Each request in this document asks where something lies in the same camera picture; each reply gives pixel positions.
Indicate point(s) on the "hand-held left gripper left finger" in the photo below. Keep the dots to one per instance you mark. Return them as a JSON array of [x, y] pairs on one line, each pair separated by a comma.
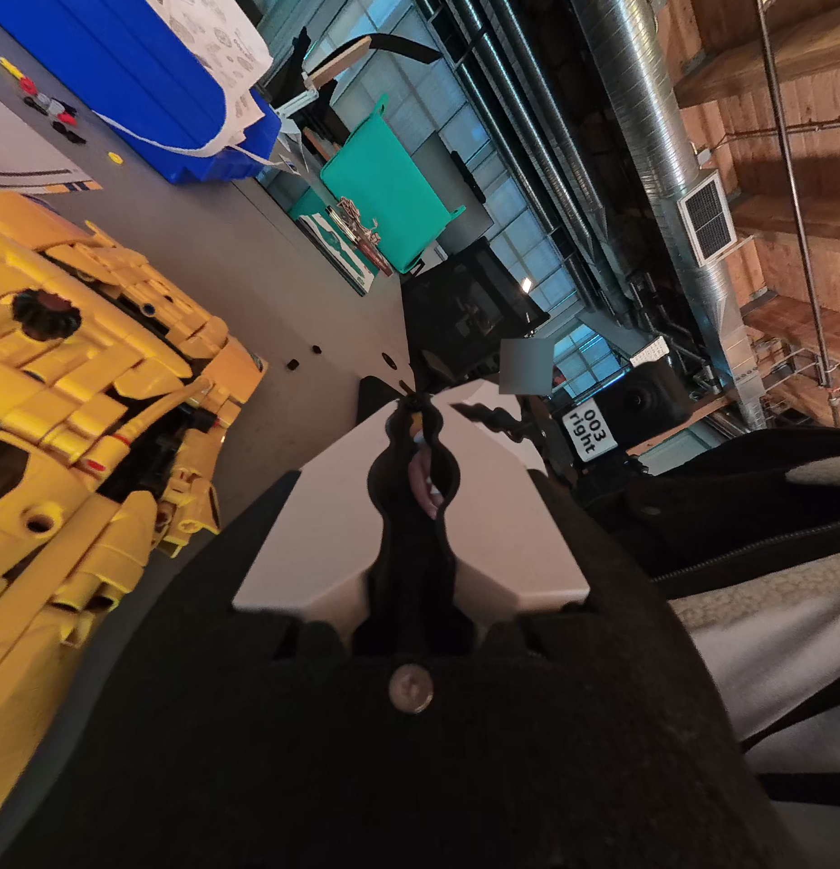
[[304, 543]]

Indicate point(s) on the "white shirt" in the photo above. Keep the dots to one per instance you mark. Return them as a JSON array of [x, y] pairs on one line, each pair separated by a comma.
[[766, 665]]

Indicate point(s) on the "open instruction booklet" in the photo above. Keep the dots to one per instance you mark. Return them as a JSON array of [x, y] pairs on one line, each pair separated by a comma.
[[19, 149]]

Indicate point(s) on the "small black round brick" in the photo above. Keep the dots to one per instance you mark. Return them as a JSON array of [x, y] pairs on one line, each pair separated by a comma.
[[46, 313]]

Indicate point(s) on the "green booklet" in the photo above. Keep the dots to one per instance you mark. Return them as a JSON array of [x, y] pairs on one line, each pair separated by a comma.
[[338, 251]]

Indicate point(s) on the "pile of small bricks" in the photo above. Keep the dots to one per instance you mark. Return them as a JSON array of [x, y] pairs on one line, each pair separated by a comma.
[[49, 105]]

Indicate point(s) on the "curved wood and black lamp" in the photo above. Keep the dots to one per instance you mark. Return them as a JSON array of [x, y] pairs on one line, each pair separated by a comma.
[[338, 61]]

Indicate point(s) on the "black mesh chair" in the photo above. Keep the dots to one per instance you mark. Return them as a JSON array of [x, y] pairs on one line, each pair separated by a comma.
[[474, 305]]

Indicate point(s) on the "small printed leaflet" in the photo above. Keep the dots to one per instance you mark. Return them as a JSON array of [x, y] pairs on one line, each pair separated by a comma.
[[66, 185]]

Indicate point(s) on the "white paper strip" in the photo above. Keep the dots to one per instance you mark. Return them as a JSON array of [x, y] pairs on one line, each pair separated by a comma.
[[182, 146]]

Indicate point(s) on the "white patterned paper bag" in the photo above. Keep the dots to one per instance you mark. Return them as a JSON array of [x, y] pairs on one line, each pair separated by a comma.
[[223, 54]]

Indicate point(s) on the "grey desk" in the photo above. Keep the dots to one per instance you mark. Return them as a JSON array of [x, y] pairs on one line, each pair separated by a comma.
[[257, 271]]

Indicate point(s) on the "green plastic bin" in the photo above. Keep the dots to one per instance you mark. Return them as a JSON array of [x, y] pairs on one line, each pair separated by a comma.
[[392, 183]]

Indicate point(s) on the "blue plastic bin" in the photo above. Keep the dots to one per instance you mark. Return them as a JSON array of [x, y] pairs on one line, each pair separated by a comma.
[[121, 68]]

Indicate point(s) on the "silver air duct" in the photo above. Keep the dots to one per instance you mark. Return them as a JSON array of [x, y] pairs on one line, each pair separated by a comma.
[[651, 136]]

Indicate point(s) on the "person's right hand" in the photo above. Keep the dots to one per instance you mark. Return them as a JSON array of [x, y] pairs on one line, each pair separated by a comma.
[[425, 485]]

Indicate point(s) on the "yellow toy brick car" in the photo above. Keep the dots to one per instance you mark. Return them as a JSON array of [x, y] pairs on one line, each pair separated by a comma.
[[87, 407]]

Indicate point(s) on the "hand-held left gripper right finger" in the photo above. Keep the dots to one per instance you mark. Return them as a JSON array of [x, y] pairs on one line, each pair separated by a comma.
[[515, 543]]

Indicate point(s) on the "white air vent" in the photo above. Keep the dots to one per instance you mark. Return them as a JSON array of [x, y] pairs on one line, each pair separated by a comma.
[[706, 217]]

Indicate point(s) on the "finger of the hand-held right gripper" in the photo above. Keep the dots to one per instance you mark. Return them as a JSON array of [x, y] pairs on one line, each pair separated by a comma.
[[481, 394], [521, 451]]

